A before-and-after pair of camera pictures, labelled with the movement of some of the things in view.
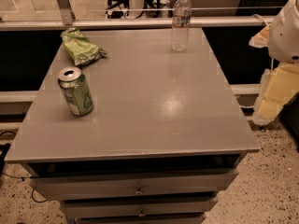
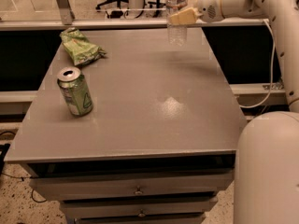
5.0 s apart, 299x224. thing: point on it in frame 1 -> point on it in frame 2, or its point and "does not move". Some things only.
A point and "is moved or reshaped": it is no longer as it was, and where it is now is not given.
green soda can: x=76 y=91 does not move
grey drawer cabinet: x=164 y=138 does not move
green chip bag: x=79 y=47 does not move
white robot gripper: x=285 y=35 -> x=209 y=7
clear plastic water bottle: x=181 y=21 is moved or reshaped
